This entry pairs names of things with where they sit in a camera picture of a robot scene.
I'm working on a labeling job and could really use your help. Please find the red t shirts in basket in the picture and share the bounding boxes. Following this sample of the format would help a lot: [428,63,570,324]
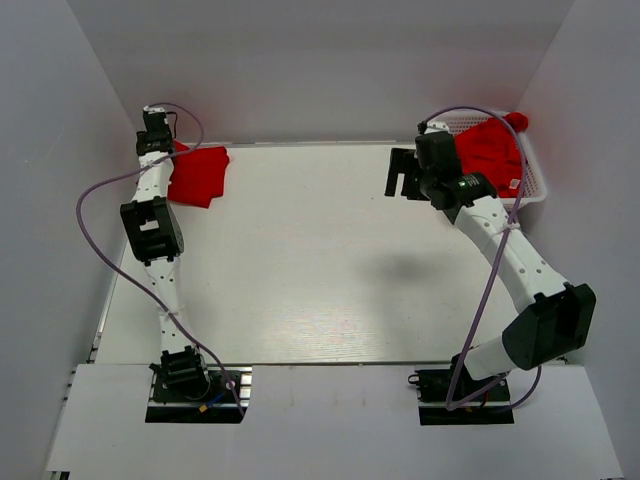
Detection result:
[454,118,522,198]

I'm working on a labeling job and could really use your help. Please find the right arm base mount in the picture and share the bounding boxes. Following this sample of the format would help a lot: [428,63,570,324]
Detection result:
[407,366,514,426]

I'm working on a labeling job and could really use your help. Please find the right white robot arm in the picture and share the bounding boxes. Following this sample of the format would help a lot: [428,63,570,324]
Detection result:
[385,131,596,399]

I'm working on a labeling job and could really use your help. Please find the white plastic basket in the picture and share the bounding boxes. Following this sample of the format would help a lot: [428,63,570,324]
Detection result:
[434,110,546,208]

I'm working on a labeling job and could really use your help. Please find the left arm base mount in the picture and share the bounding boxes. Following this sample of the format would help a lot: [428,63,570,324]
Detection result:
[145,367,252,425]

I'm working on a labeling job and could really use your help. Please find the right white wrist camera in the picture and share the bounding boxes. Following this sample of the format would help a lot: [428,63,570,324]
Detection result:
[417,119,451,135]

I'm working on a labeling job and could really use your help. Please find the red t shirt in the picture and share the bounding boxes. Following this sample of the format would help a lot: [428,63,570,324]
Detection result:
[168,146,230,209]

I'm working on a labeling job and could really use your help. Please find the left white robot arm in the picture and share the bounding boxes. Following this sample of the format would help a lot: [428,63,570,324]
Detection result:
[120,106,212,399]

